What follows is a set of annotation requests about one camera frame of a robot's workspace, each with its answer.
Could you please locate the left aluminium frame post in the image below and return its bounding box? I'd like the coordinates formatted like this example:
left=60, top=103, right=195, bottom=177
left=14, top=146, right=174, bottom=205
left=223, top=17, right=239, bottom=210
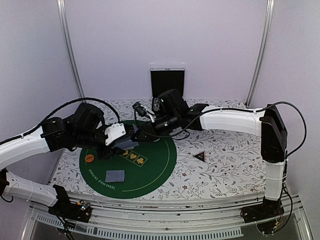
left=56, top=0, right=85, bottom=98

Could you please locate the aluminium frame post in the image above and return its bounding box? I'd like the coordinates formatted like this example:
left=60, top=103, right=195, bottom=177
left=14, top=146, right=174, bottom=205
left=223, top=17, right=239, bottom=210
left=56, top=0, right=85, bottom=98
left=245, top=0, right=275, bottom=107

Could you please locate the left poker chip row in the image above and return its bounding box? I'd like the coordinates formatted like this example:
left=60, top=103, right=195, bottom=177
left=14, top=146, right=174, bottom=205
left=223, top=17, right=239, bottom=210
left=152, top=97, right=161, bottom=114

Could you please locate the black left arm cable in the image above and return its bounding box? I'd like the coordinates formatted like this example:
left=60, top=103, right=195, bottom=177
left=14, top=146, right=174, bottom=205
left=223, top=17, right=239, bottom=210
left=0, top=97, right=122, bottom=146

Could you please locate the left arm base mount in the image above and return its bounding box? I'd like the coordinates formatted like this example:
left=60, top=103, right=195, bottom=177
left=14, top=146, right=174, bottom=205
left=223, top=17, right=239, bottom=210
left=48, top=184, right=92, bottom=223

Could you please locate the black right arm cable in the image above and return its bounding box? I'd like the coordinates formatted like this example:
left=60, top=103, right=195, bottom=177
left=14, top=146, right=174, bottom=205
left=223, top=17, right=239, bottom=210
left=132, top=101, right=307, bottom=157

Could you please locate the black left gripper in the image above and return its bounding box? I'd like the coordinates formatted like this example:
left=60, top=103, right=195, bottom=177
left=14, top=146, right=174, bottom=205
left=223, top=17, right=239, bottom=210
left=73, top=124, right=127, bottom=161

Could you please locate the aluminium poker chip case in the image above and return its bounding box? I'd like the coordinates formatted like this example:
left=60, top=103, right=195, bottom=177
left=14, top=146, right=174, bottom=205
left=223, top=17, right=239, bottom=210
left=150, top=67, right=186, bottom=99

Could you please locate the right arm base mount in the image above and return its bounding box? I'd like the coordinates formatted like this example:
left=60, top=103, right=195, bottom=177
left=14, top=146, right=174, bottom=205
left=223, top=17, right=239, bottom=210
left=240, top=197, right=285, bottom=235

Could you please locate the green round poker mat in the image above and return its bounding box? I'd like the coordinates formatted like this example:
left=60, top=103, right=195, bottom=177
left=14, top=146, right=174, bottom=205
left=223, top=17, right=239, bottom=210
left=79, top=138, right=177, bottom=199

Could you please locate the floral white tablecloth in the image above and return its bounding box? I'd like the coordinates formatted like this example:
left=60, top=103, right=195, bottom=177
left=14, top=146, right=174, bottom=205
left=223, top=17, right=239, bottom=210
left=49, top=98, right=281, bottom=201

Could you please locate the blue playing card deck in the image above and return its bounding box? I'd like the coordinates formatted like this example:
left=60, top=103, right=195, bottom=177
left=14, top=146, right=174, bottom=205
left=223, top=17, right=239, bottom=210
left=114, top=138, right=139, bottom=150

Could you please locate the front aluminium rail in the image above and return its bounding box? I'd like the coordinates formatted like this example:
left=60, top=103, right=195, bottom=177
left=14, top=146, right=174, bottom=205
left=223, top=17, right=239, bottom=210
left=23, top=193, right=313, bottom=240

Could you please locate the right aluminium frame post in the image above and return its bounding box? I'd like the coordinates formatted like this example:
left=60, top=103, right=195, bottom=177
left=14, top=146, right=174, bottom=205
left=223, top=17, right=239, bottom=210
left=245, top=0, right=275, bottom=107

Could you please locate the orange big blind button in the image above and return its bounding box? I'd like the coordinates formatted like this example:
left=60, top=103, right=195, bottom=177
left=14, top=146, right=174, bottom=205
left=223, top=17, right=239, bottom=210
left=84, top=154, right=95, bottom=163

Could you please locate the triangular all in marker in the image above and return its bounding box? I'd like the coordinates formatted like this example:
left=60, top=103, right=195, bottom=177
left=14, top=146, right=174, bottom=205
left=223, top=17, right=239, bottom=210
left=193, top=151, right=206, bottom=163

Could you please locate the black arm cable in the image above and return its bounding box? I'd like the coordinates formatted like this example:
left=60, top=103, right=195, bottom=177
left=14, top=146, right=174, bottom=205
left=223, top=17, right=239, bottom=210
left=132, top=101, right=307, bottom=157
left=0, top=97, right=122, bottom=146

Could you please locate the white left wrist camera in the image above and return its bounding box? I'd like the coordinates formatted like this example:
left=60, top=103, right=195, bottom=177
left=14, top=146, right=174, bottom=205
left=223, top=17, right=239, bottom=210
left=104, top=123, right=126, bottom=146

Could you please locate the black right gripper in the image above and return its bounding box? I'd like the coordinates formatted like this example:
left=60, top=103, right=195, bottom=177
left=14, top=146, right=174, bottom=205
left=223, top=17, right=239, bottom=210
left=131, top=110, right=180, bottom=142

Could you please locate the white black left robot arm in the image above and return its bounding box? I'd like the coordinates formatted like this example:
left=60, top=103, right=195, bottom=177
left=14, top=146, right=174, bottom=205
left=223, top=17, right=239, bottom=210
left=0, top=116, right=127, bottom=217

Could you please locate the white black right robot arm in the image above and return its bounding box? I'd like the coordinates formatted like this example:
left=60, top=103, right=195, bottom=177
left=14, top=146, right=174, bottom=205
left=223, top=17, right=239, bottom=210
left=137, top=103, right=288, bottom=218

